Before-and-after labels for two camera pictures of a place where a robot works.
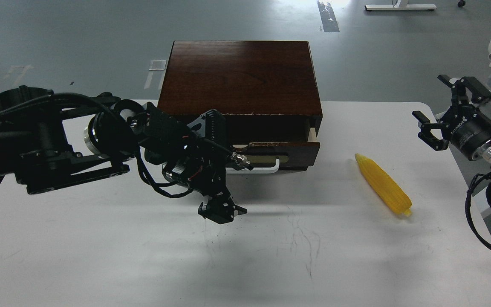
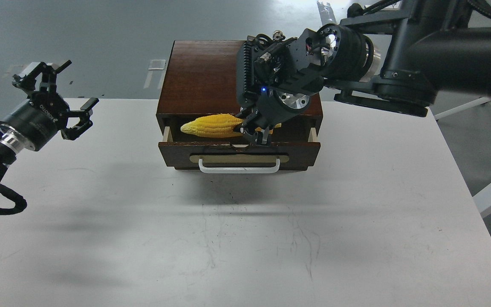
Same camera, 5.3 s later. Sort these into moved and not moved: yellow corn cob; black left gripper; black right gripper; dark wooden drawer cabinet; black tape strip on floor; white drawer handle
Moved: black left gripper; yellow corn cob; black right gripper
Not moved: white drawer handle; black tape strip on floor; dark wooden drawer cabinet
